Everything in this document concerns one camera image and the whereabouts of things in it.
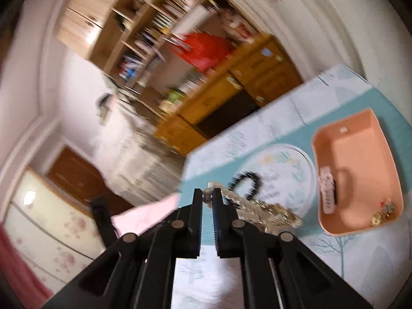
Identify pink cloth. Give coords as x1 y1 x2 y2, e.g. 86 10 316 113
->
110 192 183 236

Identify clear bead necklace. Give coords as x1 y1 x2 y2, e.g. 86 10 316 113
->
202 181 258 211

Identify wooden desk with drawers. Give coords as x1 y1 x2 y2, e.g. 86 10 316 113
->
153 34 304 157

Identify red curtain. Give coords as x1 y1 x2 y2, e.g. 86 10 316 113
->
0 224 54 308

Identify leaf print tablecloth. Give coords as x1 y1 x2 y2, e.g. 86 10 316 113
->
179 64 412 309

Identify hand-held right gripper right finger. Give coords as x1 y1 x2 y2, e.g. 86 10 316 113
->
212 188 374 309

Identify white drawer cabinet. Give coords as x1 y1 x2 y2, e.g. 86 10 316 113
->
97 101 185 205

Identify wooden bookshelf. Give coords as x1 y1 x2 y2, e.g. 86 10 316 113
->
56 0 226 86

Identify black stand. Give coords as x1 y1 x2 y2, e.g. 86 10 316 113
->
89 196 119 251

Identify gold earrings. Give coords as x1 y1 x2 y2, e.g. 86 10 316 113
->
370 200 397 228

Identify round clear glass plate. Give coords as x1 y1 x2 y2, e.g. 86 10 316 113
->
247 144 318 223

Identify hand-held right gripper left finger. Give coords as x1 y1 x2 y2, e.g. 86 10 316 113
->
42 188 204 309

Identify pink plastic tray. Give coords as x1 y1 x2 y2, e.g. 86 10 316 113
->
311 108 404 236

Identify red bag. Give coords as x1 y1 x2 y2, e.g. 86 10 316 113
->
170 31 235 73

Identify floral panel wardrobe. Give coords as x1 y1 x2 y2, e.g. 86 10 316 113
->
3 167 107 292

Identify gold chain necklace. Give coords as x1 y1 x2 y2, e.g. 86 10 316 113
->
248 200 304 233

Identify brown wooden door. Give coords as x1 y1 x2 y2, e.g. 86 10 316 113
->
45 145 134 214

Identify black bead bracelet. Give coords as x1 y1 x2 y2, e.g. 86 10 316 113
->
227 171 263 201

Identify white bead bracelet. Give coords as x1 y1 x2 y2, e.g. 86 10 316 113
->
318 166 337 215

